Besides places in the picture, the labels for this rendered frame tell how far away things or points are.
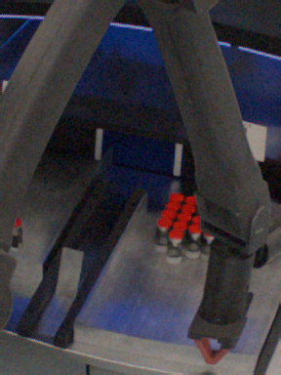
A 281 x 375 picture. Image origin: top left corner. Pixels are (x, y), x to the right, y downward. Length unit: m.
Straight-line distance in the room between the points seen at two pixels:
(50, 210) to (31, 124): 0.80
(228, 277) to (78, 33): 0.46
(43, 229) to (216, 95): 0.62
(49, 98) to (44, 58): 0.04
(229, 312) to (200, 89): 0.34
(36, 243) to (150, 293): 0.19
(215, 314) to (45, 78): 0.50
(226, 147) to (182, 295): 0.44
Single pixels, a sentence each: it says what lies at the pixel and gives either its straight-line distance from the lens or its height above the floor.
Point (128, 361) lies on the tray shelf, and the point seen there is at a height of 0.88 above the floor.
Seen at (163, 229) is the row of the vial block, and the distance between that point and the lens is 1.72.
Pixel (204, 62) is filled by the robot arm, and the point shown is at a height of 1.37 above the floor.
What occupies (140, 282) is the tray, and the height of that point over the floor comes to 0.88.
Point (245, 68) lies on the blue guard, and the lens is 1.71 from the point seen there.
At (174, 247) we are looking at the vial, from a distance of 1.71.
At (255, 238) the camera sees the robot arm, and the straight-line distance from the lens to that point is 1.35.
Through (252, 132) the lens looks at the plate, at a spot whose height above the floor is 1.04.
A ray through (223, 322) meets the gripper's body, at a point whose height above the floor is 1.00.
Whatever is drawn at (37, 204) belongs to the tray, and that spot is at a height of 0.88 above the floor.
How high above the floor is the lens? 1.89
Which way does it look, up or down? 33 degrees down
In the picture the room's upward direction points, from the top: 4 degrees clockwise
